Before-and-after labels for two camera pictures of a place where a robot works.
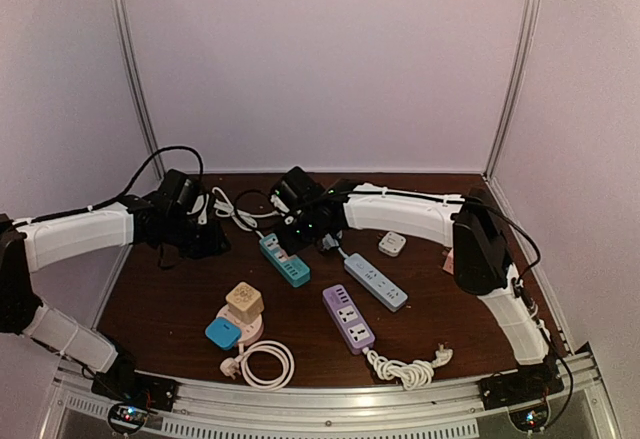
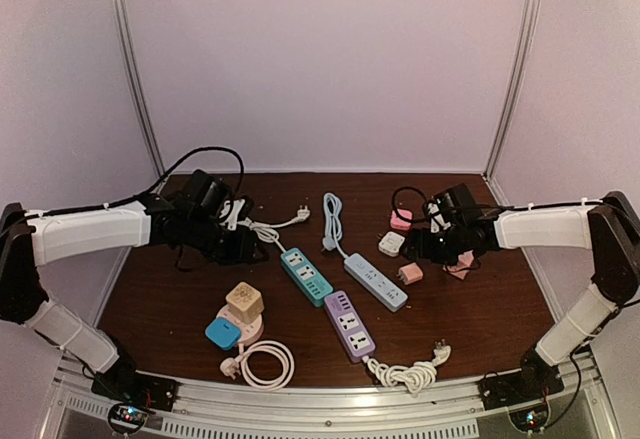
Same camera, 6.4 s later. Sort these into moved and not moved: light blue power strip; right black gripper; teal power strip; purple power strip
Moved: right black gripper; teal power strip
Not moved: purple power strip; light blue power strip
